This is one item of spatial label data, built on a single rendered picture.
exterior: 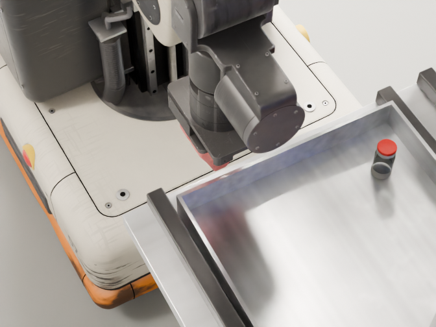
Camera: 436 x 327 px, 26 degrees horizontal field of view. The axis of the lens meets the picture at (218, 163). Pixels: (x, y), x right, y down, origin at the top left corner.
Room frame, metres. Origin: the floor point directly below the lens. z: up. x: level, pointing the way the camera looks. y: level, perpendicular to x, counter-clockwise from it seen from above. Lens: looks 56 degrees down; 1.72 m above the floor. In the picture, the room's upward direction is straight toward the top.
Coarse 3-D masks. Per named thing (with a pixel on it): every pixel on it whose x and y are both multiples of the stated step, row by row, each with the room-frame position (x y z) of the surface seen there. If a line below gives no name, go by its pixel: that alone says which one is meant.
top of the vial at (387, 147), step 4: (380, 140) 0.57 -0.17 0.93; (384, 140) 0.57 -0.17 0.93; (388, 140) 0.57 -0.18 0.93; (392, 140) 0.57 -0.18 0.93; (380, 144) 0.56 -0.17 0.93; (384, 144) 0.56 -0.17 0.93; (388, 144) 0.56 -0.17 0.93; (392, 144) 0.56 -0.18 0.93; (380, 148) 0.56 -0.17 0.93; (384, 148) 0.56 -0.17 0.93; (388, 148) 0.56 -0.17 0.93; (392, 148) 0.56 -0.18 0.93; (396, 148) 0.56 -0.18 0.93; (380, 152) 0.55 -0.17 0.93; (384, 152) 0.55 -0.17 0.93; (388, 152) 0.55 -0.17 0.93; (392, 152) 0.55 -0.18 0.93
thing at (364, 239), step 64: (384, 128) 0.61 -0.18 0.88; (192, 192) 0.51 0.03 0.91; (256, 192) 0.53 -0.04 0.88; (320, 192) 0.53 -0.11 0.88; (384, 192) 0.53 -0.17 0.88; (256, 256) 0.45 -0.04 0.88; (320, 256) 0.45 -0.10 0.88; (384, 256) 0.45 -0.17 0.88; (256, 320) 0.39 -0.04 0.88; (320, 320) 0.39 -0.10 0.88; (384, 320) 0.39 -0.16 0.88
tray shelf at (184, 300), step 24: (408, 96) 0.66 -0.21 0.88; (336, 120) 0.63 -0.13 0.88; (432, 120) 0.63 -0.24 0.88; (288, 144) 0.59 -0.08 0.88; (144, 216) 0.50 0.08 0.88; (144, 240) 0.47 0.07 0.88; (168, 240) 0.47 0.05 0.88; (168, 264) 0.45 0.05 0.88; (168, 288) 0.42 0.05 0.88; (192, 288) 0.42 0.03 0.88; (192, 312) 0.39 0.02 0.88
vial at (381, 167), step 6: (378, 156) 0.55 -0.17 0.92; (384, 156) 0.55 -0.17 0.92; (390, 156) 0.55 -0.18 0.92; (372, 162) 0.56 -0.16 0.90; (378, 162) 0.55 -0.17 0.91; (384, 162) 0.55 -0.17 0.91; (390, 162) 0.55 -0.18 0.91; (372, 168) 0.55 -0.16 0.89; (378, 168) 0.55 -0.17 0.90; (384, 168) 0.55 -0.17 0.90; (390, 168) 0.55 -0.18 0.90; (372, 174) 0.55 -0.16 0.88; (378, 174) 0.55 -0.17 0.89; (384, 174) 0.55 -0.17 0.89; (390, 174) 0.55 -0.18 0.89
